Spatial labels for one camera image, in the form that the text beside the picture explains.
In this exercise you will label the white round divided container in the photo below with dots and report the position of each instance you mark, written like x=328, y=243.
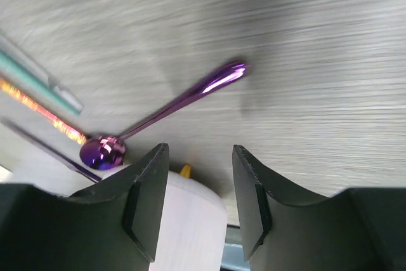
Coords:
x=192, y=229

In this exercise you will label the purple metallic spoon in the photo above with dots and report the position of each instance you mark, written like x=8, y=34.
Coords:
x=105, y=152

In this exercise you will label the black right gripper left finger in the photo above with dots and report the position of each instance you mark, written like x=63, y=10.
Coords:
x=111, y=225

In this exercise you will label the teal spoon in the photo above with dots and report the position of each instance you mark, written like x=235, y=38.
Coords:
x=16, y=63

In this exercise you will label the gold spoon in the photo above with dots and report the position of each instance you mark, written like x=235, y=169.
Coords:
x=186, y=171

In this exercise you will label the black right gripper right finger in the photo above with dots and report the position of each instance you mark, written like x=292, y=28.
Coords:
x=285, y=226

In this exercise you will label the dark fork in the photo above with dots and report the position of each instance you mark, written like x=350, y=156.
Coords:
x=69, y=163

